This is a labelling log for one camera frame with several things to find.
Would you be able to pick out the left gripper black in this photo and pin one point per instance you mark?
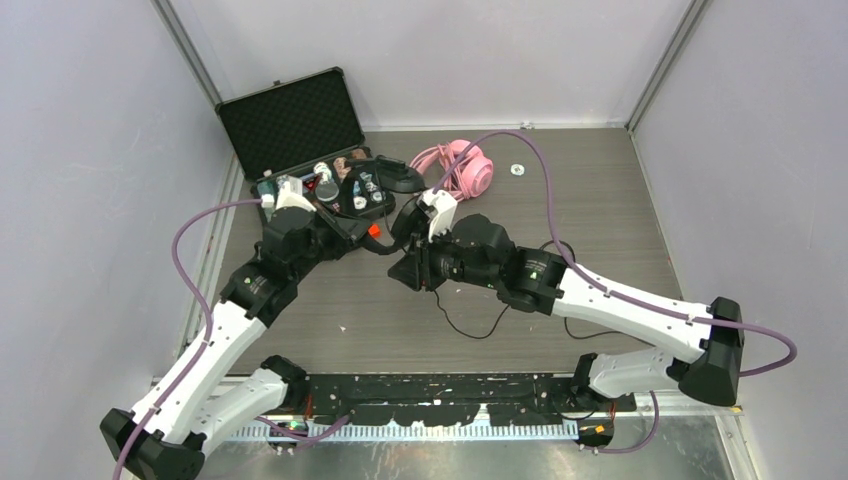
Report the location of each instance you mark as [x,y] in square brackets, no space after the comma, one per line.
[347,231]

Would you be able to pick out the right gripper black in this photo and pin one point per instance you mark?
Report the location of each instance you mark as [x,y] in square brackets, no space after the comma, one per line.
[415,268]

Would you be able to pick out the black headphones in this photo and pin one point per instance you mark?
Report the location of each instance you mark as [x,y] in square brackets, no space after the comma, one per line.
[405,184]

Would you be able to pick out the pink headphones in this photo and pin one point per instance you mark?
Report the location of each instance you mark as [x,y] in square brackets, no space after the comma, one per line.
[470,179]

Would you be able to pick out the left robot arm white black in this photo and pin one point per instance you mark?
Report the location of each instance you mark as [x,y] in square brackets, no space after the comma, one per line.
[171,431]

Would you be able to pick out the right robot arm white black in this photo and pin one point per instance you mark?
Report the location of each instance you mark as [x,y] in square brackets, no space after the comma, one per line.
[693,347]

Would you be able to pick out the black poker chip case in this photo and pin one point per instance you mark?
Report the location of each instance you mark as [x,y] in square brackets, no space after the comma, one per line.
[307,128]

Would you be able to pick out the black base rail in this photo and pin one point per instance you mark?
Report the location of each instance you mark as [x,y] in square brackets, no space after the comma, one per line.
[442,400]

